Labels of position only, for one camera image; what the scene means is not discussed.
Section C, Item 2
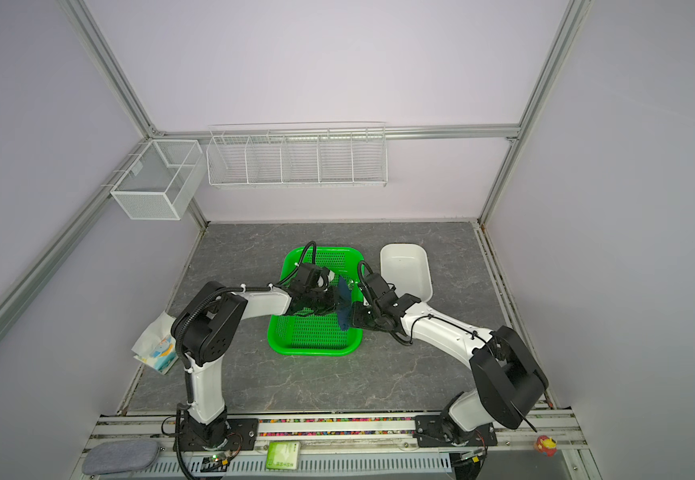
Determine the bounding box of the white ceramic dish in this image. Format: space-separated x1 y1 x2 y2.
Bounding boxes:
381 243 433 302

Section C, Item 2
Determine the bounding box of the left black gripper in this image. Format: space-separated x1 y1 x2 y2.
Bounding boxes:
306 286 351 315

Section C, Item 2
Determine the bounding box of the dark blue paper napkin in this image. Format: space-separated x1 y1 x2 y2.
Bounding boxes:
336 277 353 331

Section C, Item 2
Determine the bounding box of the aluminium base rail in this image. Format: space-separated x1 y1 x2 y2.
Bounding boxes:
81 403 601 479

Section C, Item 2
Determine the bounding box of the grey cloth pad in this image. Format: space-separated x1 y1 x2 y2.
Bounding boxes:
82 439 161 476

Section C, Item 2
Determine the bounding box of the white mesh box basket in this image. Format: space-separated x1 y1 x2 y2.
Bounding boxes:
112 140 208 221

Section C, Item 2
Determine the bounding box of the white wire shelf rack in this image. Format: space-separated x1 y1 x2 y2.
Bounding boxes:
207 122 389 188

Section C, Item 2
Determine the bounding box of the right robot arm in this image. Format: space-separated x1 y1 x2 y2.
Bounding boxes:
349 272 549 446

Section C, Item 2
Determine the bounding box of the tissue pack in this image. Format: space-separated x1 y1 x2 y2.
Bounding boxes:
132 311 178 375

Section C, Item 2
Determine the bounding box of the green plastic basket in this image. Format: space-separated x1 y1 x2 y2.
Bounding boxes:
268 246 363 357

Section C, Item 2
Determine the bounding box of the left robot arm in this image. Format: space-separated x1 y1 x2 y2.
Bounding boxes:
172 264 351 450

